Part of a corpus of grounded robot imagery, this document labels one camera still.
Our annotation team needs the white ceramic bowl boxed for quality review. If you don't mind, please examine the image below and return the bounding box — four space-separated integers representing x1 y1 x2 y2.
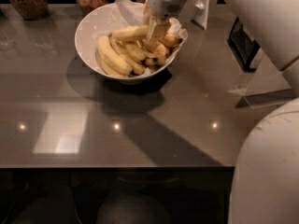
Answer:
74 2 185 85

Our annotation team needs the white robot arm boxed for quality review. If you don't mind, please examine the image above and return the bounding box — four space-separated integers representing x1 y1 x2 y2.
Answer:
224 0 299 224

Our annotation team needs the white paper bowl liner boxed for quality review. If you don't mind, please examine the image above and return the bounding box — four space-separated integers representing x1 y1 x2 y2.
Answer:
92 0 189 77

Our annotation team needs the large left yellow banana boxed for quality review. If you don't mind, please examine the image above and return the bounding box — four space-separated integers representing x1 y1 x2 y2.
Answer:
97 35 133 76

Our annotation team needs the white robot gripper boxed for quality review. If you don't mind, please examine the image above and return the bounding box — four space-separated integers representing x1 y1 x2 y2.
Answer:
142 0 187 40

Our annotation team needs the right spotted yellow banana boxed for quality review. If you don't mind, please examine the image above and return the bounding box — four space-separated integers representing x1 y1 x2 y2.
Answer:
159 34 182 48

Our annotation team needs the middle small yellow banana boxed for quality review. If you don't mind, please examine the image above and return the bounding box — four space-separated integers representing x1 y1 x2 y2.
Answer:
124 42 146 62

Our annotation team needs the left glass jar with grains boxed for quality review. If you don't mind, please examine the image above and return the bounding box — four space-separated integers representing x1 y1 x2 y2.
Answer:
9 0 48 20

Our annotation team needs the black mesh napkin holder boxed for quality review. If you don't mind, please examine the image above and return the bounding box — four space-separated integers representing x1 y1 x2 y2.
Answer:
227 18 260 73

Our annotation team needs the clear acrylic sign holder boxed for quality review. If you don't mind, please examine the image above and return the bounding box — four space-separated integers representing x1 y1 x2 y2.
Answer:
227 84 296 108

